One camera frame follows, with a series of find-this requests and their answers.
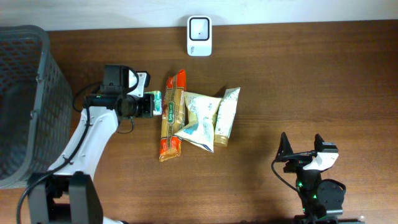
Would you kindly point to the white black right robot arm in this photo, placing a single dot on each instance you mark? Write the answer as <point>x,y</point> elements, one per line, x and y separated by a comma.
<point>322,199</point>

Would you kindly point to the leaf pattern cream tube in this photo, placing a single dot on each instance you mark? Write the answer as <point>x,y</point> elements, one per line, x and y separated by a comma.
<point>225,118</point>

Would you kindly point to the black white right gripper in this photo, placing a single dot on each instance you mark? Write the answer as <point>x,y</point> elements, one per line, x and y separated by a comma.
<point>300,162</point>

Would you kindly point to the small teal tissue pack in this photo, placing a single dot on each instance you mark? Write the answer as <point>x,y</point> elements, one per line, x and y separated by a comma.
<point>157,111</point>

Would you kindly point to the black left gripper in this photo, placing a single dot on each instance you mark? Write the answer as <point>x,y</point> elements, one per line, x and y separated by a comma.
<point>148,106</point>

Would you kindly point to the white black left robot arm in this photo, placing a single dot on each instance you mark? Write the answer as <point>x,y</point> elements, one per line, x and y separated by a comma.
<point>66,192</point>

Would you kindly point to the white barcode scanner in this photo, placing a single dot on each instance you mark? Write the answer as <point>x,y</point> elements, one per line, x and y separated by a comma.
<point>199,36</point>

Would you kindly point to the grey plastic basket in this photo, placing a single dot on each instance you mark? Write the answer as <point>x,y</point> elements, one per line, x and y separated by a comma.
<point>36,105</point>

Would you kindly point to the cream blue snack bag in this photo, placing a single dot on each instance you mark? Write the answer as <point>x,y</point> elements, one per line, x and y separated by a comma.
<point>202,112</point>

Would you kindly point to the orange San Remo pasta pack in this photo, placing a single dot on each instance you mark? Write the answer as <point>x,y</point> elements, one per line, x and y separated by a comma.
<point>173,116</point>

